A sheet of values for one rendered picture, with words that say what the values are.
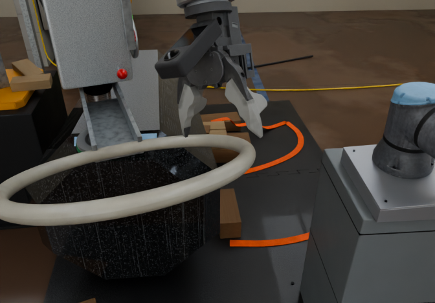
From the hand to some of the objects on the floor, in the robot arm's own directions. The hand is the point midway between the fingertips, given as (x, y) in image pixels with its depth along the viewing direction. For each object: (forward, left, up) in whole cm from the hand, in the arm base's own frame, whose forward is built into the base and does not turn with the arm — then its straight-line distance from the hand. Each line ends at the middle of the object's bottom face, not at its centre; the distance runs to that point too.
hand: (217, 139), depth 60 cm
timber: (-11, -119, -138) cm, 182 cm away
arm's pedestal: (-60, -47, -140) cm, 160 cm away
